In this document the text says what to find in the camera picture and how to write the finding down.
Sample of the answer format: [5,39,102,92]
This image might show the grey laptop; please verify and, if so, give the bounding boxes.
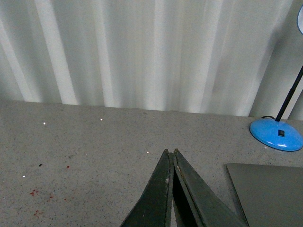
[227,163,303,227]

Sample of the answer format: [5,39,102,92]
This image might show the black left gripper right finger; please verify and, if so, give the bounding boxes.
[173,149,246,227]

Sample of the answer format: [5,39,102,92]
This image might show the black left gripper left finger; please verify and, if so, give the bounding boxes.
[121,149,174,227]

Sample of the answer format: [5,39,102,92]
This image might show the blue desk lamp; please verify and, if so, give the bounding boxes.
[250,0,303,152]

